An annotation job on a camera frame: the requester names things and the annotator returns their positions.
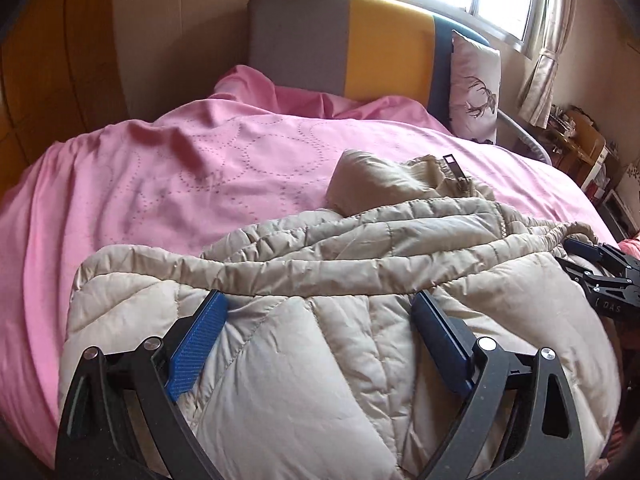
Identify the beige quilted down jacket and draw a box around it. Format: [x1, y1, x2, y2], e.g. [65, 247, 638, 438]
[58, 151, 620, 479]

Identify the cluttered wooden side desk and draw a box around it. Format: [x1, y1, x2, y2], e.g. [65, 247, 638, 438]
[534, 105, 639, 242]

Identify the white deer print pillow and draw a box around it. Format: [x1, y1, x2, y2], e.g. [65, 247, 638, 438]
[449, 32, 501, 144]

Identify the pink patterned right curtain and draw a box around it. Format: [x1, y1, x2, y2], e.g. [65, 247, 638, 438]
[518, 0, 576, 129]

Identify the pink bed cover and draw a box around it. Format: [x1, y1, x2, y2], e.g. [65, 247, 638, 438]
[1, 65, 612, 464]

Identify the grey yellow blue headboard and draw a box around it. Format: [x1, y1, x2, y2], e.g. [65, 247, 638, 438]
[247, 0, 486, 126]

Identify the wooden wardrobe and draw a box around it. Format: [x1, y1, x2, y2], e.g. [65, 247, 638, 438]
[1, 0, 129, 191]

